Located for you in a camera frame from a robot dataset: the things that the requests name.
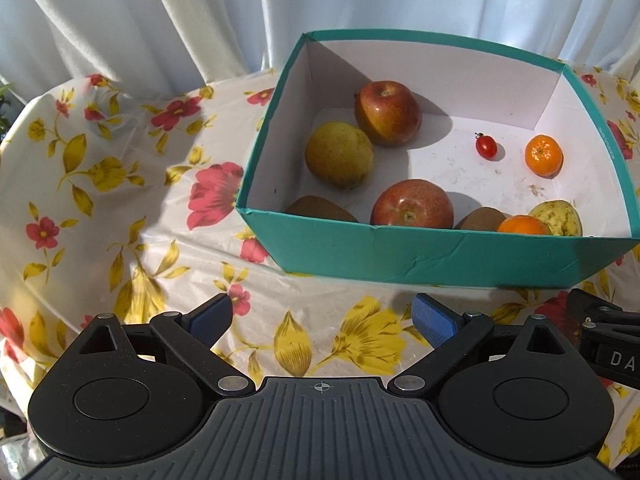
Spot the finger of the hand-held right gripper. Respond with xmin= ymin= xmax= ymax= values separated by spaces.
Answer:
xmin=567 ymin=288 xmax=626 ymax=328

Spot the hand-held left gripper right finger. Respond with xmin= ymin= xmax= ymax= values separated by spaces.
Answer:
xmin=388 ymin=293 xmax=567 ymax=397

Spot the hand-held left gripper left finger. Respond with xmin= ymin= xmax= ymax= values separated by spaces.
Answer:
xmin=77 ymin=292 xmax=257 ymax=397

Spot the teal cardboard box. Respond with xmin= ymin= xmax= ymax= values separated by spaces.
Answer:
xmin=235 ymin=31 xmax=640 ymax=290

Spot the brown kiwi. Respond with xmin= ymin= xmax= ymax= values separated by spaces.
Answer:
xmin=457 ymin=206 xmax=508 ymax=232
xmin=285 ymin=195 xmax=360 ymax=224

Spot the speckled green pear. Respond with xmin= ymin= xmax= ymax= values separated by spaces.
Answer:
xmin=528 ymin=199 xmax=583 ymax=238

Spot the orange mandarin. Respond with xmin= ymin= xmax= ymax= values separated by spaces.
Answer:
xmin=496 ymin=214 xmax=552 ymax=237
xmin=524 ymin=134 xmax=564 ymax=178

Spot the red apple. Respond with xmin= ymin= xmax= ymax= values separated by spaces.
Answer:
xmin=370 ymin=179 xmax=455 ymax=229
xmin=355 ymin=80 xmax=423 ymax=148

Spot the floral tablecloth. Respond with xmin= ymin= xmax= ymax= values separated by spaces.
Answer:
xmin=0 ymin=62 xmax=640 ymax=480

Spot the red cherry tomato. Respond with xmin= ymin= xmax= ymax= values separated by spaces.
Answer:
xmin=474 ymin=132 xmax=497 ymax=160

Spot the yellow pear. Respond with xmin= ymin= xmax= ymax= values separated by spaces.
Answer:
xmin=305 ymin=121 xmax=376 ymax=191

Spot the green plant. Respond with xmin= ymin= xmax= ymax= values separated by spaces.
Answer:
xmin=0 ymin=82 xmax=16 ymax=136

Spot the white curtain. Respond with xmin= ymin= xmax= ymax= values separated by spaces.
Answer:
xmin=0 ymin=0 xmax=640 ymax=101

